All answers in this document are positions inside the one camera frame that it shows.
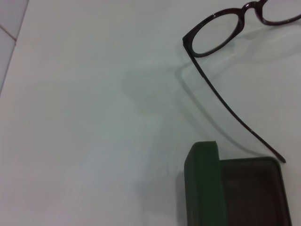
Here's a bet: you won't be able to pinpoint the green glasses case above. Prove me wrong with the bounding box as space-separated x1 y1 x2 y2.
183 140 293 226

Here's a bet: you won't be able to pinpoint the black glasses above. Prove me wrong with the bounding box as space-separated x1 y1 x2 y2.
182 0 301 164

